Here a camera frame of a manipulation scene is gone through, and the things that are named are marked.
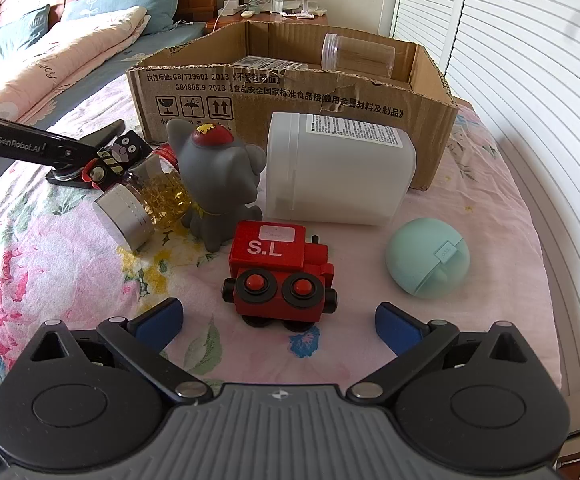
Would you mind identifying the white louvered closet door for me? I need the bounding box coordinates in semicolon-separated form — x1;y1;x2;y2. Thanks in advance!
440;0;580;436
389;0;473;68

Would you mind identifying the mint green round case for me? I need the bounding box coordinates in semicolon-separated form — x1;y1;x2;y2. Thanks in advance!
386;218;470;301

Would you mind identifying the capsule bottle silver cap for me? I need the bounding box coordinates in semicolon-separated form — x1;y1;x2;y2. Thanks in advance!
92;144;193;252

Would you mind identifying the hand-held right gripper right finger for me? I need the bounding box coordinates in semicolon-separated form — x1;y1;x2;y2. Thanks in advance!
345;302;543;403

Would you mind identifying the black toy train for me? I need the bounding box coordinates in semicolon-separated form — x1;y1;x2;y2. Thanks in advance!
86;130;152;192

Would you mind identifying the brown cardboard box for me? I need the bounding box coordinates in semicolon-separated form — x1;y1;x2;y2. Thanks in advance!
126;19;460;192

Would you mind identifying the white charger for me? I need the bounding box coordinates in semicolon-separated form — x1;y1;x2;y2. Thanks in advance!
218;0;251;17

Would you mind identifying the pink floral bed sheet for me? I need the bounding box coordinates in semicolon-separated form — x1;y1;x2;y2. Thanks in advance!
0;72;563;461

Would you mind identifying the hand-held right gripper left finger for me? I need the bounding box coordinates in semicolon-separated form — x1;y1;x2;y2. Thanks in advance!
30;297;208;406

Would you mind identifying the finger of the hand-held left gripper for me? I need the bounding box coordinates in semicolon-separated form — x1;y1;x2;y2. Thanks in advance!
0;114;102;190
81;120;126;148

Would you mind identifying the grey cat figurine red hat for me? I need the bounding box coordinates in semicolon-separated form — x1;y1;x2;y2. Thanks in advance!
166;119;267;253

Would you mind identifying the wooden nightstand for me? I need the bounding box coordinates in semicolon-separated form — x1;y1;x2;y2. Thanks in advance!
205;10;330;33

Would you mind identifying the flat labelled packet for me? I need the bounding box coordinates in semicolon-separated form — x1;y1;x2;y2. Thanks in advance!
244;55;307;74

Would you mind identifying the pink quilt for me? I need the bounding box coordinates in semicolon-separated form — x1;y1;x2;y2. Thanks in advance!
0;6;152;126

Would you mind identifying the white plastic jar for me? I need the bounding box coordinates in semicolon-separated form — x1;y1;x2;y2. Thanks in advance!
264;112;417;227

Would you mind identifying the small blue pillow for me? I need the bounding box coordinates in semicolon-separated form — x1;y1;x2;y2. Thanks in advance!
0;4;51;68

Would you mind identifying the clear plastic jar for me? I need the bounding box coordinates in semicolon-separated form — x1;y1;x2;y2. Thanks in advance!
321;33;396;81

